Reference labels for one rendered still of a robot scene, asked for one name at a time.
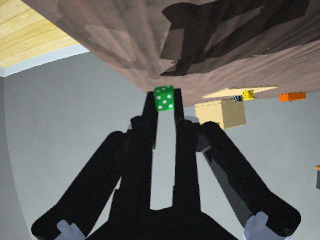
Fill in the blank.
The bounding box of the orange pocket multimeter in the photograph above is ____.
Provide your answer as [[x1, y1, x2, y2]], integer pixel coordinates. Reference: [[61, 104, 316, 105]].
[[279, 92, 306, 102]]

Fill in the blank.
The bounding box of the yellow die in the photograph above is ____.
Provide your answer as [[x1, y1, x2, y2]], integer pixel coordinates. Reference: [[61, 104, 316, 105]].
[[242, 90, 254, 100]]

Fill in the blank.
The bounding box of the green die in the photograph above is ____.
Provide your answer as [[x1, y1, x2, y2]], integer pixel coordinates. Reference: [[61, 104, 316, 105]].
[[153, 85, 174, 111]]

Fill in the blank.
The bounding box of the black die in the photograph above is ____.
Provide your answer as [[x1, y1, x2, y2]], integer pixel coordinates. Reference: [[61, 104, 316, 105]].
[[234, 95, 243, 102]]

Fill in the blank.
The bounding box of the tan wooden crate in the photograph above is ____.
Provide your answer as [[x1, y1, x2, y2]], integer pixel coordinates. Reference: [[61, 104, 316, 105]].
[[195, 99, 246, 129]]

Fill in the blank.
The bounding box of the tan flat mat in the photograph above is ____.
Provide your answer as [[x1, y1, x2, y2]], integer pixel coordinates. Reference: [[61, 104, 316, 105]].
[[203, 85, 279, 98]]

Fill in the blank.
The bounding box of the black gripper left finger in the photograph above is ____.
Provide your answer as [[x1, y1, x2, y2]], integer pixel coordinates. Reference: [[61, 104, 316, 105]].
[[31, 91, 159, 240]]

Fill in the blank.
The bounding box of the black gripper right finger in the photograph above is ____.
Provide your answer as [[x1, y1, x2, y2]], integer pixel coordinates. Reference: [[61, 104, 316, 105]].
[[169, 88, 301, 240]]

